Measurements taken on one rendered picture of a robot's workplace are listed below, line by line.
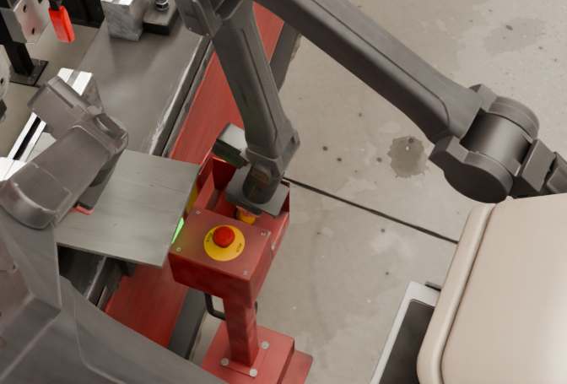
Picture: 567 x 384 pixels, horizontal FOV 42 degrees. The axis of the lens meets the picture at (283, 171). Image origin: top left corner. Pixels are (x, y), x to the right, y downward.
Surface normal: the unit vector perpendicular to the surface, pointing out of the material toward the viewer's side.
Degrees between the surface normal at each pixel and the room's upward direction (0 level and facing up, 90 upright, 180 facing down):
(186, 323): 0
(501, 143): 17
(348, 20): 28
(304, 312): 0
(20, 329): 62
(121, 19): 90
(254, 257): 0
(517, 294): 42
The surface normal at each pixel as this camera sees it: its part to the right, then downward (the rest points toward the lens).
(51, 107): -0.07, 0.09
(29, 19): 0.97, 0.20
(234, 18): 0.85, 0.34
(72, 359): 0.31, 0.40
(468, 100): 0.34, -0.23
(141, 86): 0.00, -0.57
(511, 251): -0.62, -0.65
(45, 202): 0.66, -0.74
